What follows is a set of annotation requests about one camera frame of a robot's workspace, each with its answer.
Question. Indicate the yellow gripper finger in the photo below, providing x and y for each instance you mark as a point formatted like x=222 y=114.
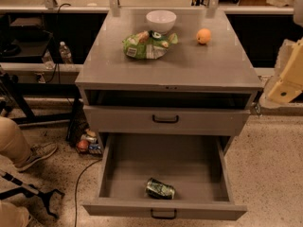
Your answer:
x=287 y=83

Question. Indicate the green soda can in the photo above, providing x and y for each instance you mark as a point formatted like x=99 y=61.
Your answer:
x=159 y=190

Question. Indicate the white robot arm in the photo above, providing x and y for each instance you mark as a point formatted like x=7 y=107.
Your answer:
x=298 y=19

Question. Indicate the grey drawer cabinet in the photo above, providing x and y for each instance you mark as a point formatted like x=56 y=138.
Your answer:
x=217 y=75

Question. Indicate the open grey lower drawer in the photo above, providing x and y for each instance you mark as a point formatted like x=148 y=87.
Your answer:
x=194 y=165

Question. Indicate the closed grey upper drawer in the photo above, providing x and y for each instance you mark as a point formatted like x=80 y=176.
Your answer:
x=166 y=120

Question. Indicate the silver can on floor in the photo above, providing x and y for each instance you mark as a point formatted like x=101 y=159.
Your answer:
x=89 y=138

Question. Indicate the orange fruit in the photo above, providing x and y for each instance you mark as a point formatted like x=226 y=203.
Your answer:
x=203 y=36

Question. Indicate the green chip bag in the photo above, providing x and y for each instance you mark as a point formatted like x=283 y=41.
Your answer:
x=148 y=45

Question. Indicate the white bowl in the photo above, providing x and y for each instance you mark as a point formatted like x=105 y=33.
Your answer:
x=161 y=21

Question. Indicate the blue packet on floor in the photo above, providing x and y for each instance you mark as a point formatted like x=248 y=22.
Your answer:
x=94 y=149

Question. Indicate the red apple on floor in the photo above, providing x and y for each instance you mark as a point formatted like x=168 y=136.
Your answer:
x=82 y=145

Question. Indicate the clear water bottle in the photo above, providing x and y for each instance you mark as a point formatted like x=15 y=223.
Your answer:
x=65 y=53
x=48 y=61

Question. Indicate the black side table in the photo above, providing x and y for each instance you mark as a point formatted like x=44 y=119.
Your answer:
x=23 y=73

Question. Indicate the grey sneaker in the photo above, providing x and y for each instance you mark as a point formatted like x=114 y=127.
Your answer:
x=37 y=154

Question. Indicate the black stand base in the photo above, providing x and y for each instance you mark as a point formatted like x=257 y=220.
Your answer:
x=28 y=190

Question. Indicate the person's leg in khaki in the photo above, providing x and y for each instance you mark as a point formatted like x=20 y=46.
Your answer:
x=13 y=144

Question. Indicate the person's knee in khaki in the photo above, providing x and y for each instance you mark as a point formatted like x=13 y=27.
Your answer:
x=13 y=216

